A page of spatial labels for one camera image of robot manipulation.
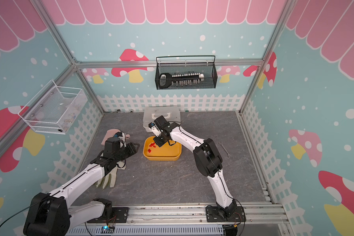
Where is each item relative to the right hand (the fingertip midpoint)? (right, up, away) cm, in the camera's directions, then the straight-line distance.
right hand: (158, 141), depth 94 cm
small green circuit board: (-22, -42, -21) cm, 52 cm away
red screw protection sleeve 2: (-5, -3, +6) cm, 8 cm away
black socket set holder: (+6, +38, -4) cm, 38 cm away
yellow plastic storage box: (-4, -8, +3) cm, 10 cm away
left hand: (-10, -3, -8) cm, 13 cm away
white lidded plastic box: (+7, +18, +9) cm, 22 cm away
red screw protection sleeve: (-7, -7, +4) cm, 10 cm away
